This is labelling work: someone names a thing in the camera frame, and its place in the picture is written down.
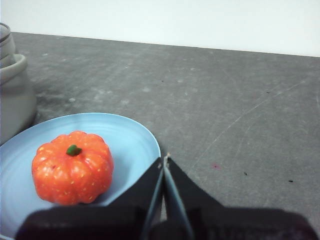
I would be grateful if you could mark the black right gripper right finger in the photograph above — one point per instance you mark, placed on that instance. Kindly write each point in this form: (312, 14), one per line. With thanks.
(225, 225)

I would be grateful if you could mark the pale green electric steamer pot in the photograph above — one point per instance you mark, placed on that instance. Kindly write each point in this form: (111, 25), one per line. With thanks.
(15, 100)

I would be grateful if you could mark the blue round plate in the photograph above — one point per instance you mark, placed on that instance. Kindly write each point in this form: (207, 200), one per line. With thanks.
(130, 150)

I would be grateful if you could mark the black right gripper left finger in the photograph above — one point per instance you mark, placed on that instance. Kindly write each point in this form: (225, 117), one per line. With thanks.
(100, 222)

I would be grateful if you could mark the orange pumpkin with green stem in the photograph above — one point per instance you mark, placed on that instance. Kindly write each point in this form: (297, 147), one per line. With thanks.
(72, 172)

